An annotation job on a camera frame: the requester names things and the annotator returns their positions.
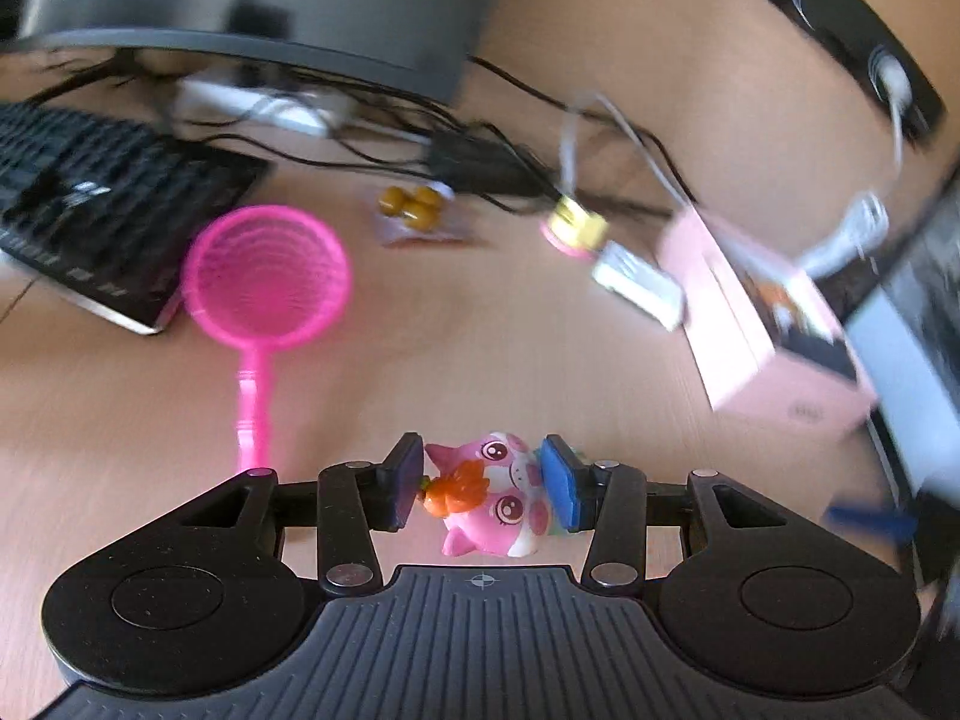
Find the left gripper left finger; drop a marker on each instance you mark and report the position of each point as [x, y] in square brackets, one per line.
[357, 498]

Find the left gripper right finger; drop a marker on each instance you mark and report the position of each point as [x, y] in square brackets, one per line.
[609, 501]

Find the pink cow toy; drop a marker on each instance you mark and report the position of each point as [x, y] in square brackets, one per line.
[490, 495]

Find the pink plastic basket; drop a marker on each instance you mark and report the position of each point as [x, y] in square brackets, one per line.
[261, 280]

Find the yellow pink stamp toy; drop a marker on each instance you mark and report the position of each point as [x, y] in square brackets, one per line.
[574, 230]

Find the yellow balls snack packet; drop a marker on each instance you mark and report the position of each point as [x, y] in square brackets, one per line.
[424, 214]

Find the pink cardboard box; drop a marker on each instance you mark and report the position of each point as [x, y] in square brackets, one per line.
[766, 343]

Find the right black monitor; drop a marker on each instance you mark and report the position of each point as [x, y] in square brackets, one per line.
[906, 334]

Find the black power adapter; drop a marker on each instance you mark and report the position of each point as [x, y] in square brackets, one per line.
[470, 164]

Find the black keyboard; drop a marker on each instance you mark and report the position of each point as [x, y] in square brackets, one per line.
[107, 209]

